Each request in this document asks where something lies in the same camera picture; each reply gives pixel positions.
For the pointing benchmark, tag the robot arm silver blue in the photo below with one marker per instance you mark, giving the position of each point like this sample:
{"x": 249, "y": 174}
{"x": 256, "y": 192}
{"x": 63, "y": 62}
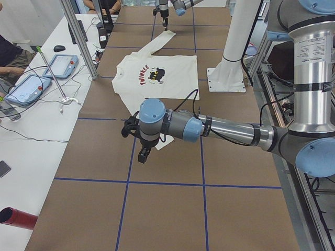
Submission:
{"x": 310, "y": 25}
{"x": 180, "y": 7}

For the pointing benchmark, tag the black smartphone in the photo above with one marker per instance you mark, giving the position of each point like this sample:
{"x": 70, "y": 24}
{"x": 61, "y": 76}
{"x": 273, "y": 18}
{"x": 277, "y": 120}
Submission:
{"x": 4, "y": 169}

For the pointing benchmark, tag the white camera mast with base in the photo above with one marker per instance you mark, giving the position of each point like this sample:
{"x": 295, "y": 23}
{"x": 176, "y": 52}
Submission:
{"x": 227, "y": 76}

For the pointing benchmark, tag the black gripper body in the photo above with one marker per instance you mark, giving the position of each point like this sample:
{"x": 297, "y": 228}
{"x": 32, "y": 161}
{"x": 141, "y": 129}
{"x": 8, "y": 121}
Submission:
{"x": 146, "y": 144}
{"x": 163, "y": 14}

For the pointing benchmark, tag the blue teach pendant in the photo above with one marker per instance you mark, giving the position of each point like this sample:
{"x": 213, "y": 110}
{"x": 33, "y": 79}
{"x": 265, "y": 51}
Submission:
{"x": 63, "y": 65}
{"x": 28, "y": 91}

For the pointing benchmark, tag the person in black shirt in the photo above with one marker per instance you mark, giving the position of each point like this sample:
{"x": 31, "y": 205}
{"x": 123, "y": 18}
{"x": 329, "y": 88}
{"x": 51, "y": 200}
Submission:
{"x": 14, "y": 61}

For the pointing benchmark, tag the clear plastic bottle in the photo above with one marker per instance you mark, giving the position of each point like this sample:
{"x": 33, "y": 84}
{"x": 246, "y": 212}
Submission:
{"x": 9, "y": 111}

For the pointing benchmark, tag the dark brown bottle with label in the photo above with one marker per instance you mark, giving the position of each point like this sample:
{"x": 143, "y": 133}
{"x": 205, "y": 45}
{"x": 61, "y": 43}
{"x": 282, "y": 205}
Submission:
{"x": 103, "y": 37}

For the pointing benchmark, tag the near blue teach pendant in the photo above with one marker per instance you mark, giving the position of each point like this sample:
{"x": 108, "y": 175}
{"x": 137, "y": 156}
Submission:
{"x": 28, "y": 91}

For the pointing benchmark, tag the aluminium side frame rail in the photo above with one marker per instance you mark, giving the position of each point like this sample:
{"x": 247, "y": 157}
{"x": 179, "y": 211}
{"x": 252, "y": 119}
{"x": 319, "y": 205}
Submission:
{"x": 310, "y": 199}

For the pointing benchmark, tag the white long-sleeve printed shirt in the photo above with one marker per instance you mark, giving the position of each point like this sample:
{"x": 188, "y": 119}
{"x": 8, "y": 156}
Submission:
{"x": 143, "y": 80}

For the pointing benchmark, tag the black computer mouse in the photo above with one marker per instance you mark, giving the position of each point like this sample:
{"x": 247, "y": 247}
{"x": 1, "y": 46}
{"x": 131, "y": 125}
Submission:
{"x": 59, "y": 48}

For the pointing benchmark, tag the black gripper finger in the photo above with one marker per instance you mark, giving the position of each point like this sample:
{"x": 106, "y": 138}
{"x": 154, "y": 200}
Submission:
{"x": 165, "y": 23}
{"x": 143, "y": 155}

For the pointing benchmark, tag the aluminium frame post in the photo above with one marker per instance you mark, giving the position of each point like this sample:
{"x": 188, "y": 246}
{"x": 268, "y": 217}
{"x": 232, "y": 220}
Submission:
{"x": 81, "y": 43}

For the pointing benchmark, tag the grey grabber stick green tip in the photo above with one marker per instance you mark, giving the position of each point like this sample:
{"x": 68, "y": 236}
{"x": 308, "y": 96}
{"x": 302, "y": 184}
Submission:
{"x": 52, "y": 74}

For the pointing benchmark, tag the red cylinder tube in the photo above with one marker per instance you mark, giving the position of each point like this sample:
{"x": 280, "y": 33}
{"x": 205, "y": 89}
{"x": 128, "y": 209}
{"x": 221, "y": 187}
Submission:
{"x": 17, "y": 218}

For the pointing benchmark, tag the far blue teach pendant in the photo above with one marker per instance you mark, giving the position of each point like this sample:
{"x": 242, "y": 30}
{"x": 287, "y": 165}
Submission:
{"x": 63, "y": 65}

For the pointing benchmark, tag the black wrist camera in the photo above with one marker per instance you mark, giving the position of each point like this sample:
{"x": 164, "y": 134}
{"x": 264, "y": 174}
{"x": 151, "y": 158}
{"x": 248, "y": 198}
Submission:
{"x": 131, "y": 126}

